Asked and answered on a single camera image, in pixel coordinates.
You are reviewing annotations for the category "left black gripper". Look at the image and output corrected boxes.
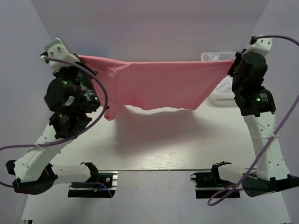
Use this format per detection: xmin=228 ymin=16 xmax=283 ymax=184
xmin=52 ymin=53 xmax=101 ymax=108

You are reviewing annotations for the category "pink t shirt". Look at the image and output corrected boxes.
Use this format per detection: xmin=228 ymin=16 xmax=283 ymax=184
xmin=80 ymin=55 xmax=234 ymax=120

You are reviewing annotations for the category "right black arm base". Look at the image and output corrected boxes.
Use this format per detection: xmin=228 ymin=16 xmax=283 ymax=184
xmin=190 ymin=171 xmax=232 ymax=199

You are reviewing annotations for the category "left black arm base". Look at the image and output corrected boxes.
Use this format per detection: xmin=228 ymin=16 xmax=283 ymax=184
xmin=68 ymin=171 xmax=118 ymax=198

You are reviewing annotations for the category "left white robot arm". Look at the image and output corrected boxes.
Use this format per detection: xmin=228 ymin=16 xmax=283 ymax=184
xmin=6 ymin=38 xmax=108 ymax=195

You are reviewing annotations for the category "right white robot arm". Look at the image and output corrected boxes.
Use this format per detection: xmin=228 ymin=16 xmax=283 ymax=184
xmin=207 ymin=35 xmax=299 ymax=206

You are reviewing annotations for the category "white crumpled t shirt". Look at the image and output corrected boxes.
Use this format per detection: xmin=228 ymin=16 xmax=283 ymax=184
xmin=201 ymin=52 xmax=235 ymax=94

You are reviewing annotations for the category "white plastic basket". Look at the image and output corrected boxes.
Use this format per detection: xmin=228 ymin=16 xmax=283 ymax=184
xmin=200 ymin=52 xmax=236 ymax=107

